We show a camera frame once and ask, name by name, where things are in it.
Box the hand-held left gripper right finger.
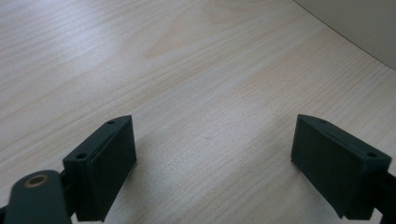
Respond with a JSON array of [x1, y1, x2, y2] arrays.
[[290, 113, 393, 220]]

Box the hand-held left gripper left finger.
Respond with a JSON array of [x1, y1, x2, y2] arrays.
[[63, 114, 138, 223]]

